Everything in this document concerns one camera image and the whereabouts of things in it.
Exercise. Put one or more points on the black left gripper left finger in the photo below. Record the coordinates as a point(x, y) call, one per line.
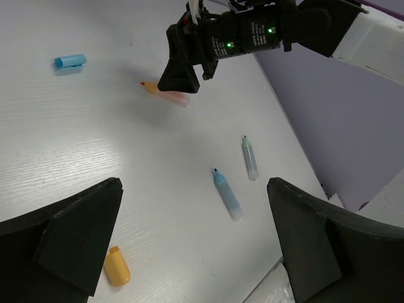
point(56, 253)

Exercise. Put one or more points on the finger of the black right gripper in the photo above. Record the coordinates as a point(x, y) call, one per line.
point(179, 74)

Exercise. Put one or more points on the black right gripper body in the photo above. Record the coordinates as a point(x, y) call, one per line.
point(230, 34)

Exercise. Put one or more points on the amber highlighter cap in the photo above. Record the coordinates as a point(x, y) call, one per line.
point(116, 267)

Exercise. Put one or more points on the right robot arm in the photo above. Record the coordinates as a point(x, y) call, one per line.
point(349, 31)

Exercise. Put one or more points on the green highlighter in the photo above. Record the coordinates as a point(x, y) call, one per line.
point(249, 158)

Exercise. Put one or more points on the orange highlighter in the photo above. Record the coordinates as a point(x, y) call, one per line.
point(177, 98)

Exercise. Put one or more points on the blue highlighter cap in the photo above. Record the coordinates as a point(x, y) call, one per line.
point(70, 62)

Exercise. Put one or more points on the blue highlighter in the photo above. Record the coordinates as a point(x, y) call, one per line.
point(227, 195)

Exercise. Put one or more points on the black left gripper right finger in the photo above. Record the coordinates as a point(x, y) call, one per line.
point(333, 255)

